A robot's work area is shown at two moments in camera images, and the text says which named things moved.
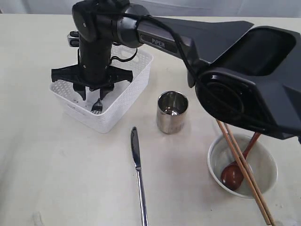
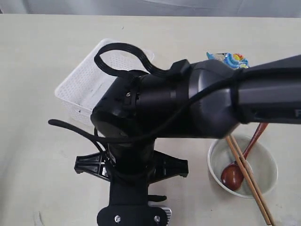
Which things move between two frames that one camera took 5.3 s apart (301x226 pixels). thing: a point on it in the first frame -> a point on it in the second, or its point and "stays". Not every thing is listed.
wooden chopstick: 271,221 stays
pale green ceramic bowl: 261,160 stays
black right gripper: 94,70 -> 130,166
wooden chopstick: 241,166 stays
